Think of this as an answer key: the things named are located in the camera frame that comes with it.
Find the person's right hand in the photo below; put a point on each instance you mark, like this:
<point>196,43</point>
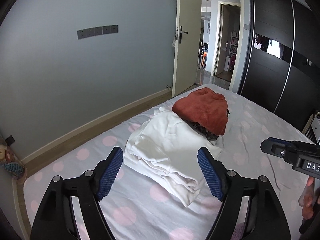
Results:
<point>308,197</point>

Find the hanging door charm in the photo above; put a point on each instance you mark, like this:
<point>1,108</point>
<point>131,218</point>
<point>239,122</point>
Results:
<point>173,41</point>

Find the bed with polka dot sheet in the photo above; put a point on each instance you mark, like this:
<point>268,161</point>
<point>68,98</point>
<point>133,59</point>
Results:
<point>250,135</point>

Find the dark floral garment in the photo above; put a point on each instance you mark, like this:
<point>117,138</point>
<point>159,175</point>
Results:
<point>202,130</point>

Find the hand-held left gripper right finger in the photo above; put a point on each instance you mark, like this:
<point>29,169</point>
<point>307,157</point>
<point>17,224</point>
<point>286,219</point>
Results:
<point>210,175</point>

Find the grey wall switch panel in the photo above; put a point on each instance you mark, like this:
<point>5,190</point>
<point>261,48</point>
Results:
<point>97,31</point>

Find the black wall socket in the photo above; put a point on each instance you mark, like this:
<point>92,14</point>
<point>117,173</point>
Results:
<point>10,140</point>

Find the rust red garment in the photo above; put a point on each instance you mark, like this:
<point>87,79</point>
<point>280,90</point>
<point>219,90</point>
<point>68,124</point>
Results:
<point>202,110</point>

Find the dark sliding wardrobe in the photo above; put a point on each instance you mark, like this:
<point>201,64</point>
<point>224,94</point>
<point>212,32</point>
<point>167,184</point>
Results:
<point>265,67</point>

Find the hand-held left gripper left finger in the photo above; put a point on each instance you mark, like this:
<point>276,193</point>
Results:
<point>111,172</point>

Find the doll plush toy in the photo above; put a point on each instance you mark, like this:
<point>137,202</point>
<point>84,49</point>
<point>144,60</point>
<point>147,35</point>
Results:
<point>3,155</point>

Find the cream room door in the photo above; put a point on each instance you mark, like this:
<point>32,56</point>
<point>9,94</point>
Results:
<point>185,62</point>

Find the white garment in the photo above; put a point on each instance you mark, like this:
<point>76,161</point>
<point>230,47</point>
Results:
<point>170,150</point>

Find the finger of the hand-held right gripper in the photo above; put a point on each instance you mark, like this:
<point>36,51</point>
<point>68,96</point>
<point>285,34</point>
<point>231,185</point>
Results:
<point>275,148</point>
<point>300,143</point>

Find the white nightstand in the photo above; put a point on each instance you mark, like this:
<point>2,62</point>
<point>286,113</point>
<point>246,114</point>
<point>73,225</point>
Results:
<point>315,127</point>

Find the blue fish plush toy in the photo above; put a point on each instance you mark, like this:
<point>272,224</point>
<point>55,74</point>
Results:
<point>13,170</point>

